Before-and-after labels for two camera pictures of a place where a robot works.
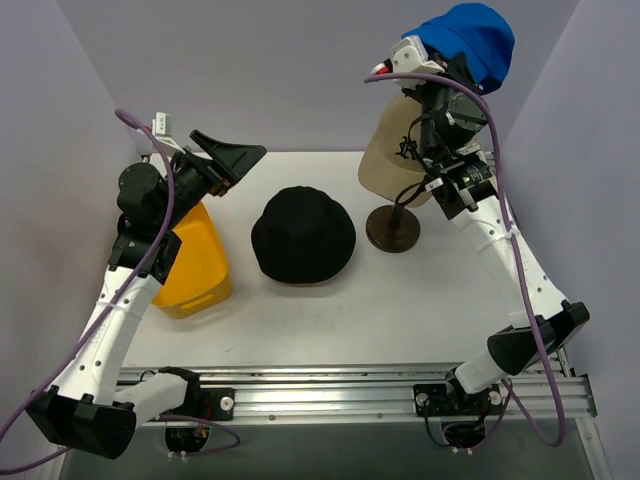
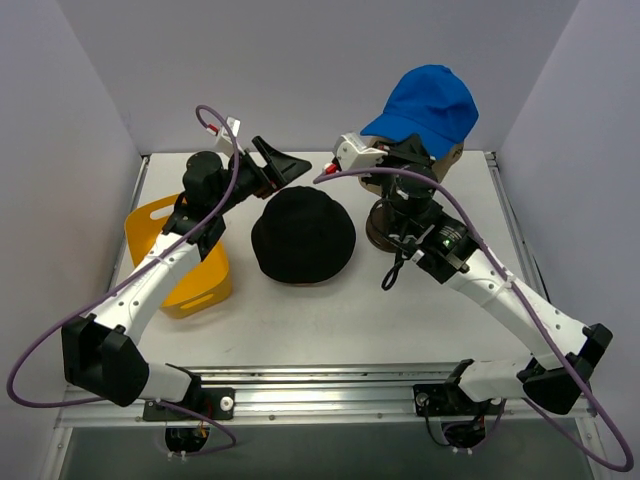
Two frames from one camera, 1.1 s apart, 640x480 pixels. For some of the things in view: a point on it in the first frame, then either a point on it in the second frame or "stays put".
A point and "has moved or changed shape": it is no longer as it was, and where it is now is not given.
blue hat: [482, 36] has moved or changed shape
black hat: [302, 235] stays put
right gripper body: [460, 67] → [409, 151]
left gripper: [210, 167] → [260, 170]
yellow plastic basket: [197, 281] stays put
